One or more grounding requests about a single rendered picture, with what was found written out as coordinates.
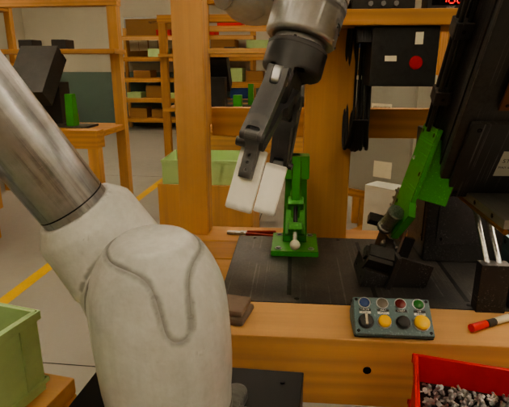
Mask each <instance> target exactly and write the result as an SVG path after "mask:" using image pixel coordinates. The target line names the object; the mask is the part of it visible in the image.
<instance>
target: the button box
mask: <svg viewBox="0 0 509 407"><path fill-rule="evenodd" d="M361 298H367V299H368V300H369V306H368V307H363V306H361V305H360V299H361ZM379 299H385V300H386V301H387V303H388V305H387V306H386V307H385V308H382V307H380V306H379V305H378V304H377V301H378V300H379ZM398 299H401V298H398ZM398 299H397V298H382V297H381V298H376V297H353V298H352V302H351V307H350V319H351V326H352V330H353V334H354V336H355V337H366V338H402V339H421V340H434V337H435V332H434V328H433V323H432V319H431V310H430V305H429V301H428V300H421V301H422V302H423V304H424V306H423V308H421V309H417V308H416V307H415V306H414V301H415V300H419V299H401V300H404V301H405V303H406V306H405V308H398V307H397V306H396V304H395V301H396V300H398ZM364 313H367V314H369V315H371V316H372V318H373V323H372V325H371V326H370V327H364V326H362V325H361V324H360V316H361V315H362V314H364ZM381 315H387V316H389V317H390V318H391V325H390V326H389V327H386V328H385V327H382V326H380V324H379V322H378V319H379V317H380V316H381ZM418 315H424V316H425V317H427V318H428V319H429V320H430V323H431V324H430V326H429V328H428V329H426V330H420V329H418V328H417V327H416V326H415V325H414V319H415V318H416V317H417V316H418ZM400 316H406V317H408V318H409V319H410V325H409V326H408V327H407V328H401V327H400V326H398V324H397V319H398V317H400Z"/></svg>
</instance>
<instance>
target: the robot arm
mask: <svg viewBox="0 0 509 407"><path fill-rule="evenodd" d="M213 1H214V3H215V5H216V7H217V8H220V9H222V10H224V11H226V13H227V14H228V15H229V16H230V17H231V18H233V19H234V20H236V21H238V22H239V23H243V24H245V25H251V26H262V25H266V24H267V34H268V35H269V37H270V39H269V41H268V44H267V49H266V52H265V55H264V58H263V68H264V69H265V70H266V73H265V75H264V78H263V82H262V84H261V86H260V87H259V90H258V93H257V95H256V96H255V98H254V102H253V103H252V105H251V107H250V110H249V112H248V114H247V116H246V118H245V121H244V123H243V125H242V127H241V130H240V131H239V136H237V137H236V141H235V145H239V146H241V150H240V153H239V156H238V161H237V165H236V167H235V171H234V173H233V179H232V182H231V185H230V188H229V193H228V196H227V200H226V202H225V206H226V207H227V208H232V209H234V210H237V211H240V212H245V213H248V214H251V213H252V209H253V207H254V209H253V210H254V211H255V212H260V213H262V214H266V215H269V216H274V215H275V213H276V208H277V204H278V202H279V198H280V193H281V190H282V187H283V184H284V179H285V176H286V173H287V170H292V168H293V164H292V154H293V150H294V145H295V141H296V136H297V129H298V124H299V119H300V115H301V109H302V106H303V104H304V101H305V100H304V98H303V96H300V94H301V86H303V85H304V84H309V85H312V84H316V83H318V82H319V81H320V80H321V78H322V74H323V70H324V67H325V64H326V59H327V53H330V52H333V51H334V50H335V49H336V47H335V45H336V43H337V39H338V37H339V33H340V31H341V28H342V25H343V20H344V19H345V17H346V13H347V7H348V4H349V2H350V0H213ZM271 138H272V141H271V156H270V162H268V163H266V160H267V155H268V153H267V152H265V151H264V150H265V149H266V147H267V145H268V143H269V141H270V139H271ZM265 163H266V165H265ZM264 166H265V169H264ZM263 169H264V171H263ZM262 174H263V177H262ZM261 178H262V180H261ZM0 179H1V180H2V181H3V182H4V183H5V184H6V186H7V187H8V188H9V189H10V190H11V191H12V193H13V194H14V195H15V196H16V197H17V198H18V200H19V201H20V202H21V203H22V204H23V206H24V207H25V208H26V209H27V210H28V211H29V212H30V213H31V214H32V215H33V216H34V217H35V219H36V220H37V221H38V222H39V223H40V225H41V226H42V227H41V229H40V252H41V254H42V256H43V257H44V259H45V260H46V262H47V263H48V264H49V265H50V266H51V268H52V269H53V270H54V272H55V273H56V274H57V276H58V277H59V279H60V280H61V281H62V283H63V284H64V285H65V287H66V288H67V290H68V291H69V293H70V294H71V296H72V297H73V298H74V299H75V300H76V301H77V302H78V303H80V305H81V307H82V310H83V312H84V313H85V315H86V319H87V324H88V329H89V335H90V344H91V349H92V353H93V357H94V360H95V369H96V374H97V378H98V382H99V388H100V392H101V396H102V398H103V403H104V407H246V406H244V405H245V403H246V401H247V398H248V396H247V388H246V386H245V385H243V384H238V383H233V384H231V383H232V339H231V328H230V319H229V306H228V300H227V294H226V289H225V281H224V279H223V276H222V273H221V270H220V268H219V266H218V265H217V262H216V260H215V258H214V257H213V256H212V254H211V252H210V251H209V249H208V247H207V246H206V245H205V244H204V243H203V242H202V241H201V240H200V239H199V238H198V237H197V236H196V235H194V234H193V233H190V232H188V231H187V230H186V229H183V228H180V227H178V226H173V225H168V224H158V223H157V222H156V221H155V220H154V219H153V217H152V216H151V215H150V214H149V213H148V212H147V211H146V210H145V208H144V207H143V206H142V205H141V203H140V202H139V201H138V199H137V198H136V197H135V196H134V194H133V193H132V192H131V191H130V190H129V189H128V188H126V187H122V186H119V185H116V184H111V183H101V182H100V181H99V180H98V178H97V177H96V176H95V174H94V173H93V171H92V170H91V169H90V167H89V166H88V165H87V164H86V163H85V161H84V160H83V159H82V157H81V156H80V154H79V153H78V151H77V150H76V149H75V148H74V147H73V145H72V144H71V143H70V142H69V140H68V139H67V137H66V136H65V134H64V133H63V132H62V130H60V128H59V127H58V126H57V124H56V123H55V122H54V120H53V119H52V117H51V116H50V115H49V113H48V112H47V111H46V110H45V109H44V107H43V106H42V105H41V103H40V102H39V100H38V99H37V98H36V96H35V95H34V94H33V93H32V91H31V90H30V89H29V87H28V86H27V85H26V83H25V82H24V81H23V79H22V78H21V77H20V76H19V74H18V73H17V72H16V70H15V69H14V67H13V66H12V65H11V63H10V62H9V61H8V60H7V59H6V57H5V56H4V55H3V53H2V52H1V50H0ZM260 181H261V183H260ZM259 184H260V185H259ZM258 189H259V191H258ZM257 192H258V194H257ZM256 195H257V197H256ZM255 198H256V200H255Z"/></svg>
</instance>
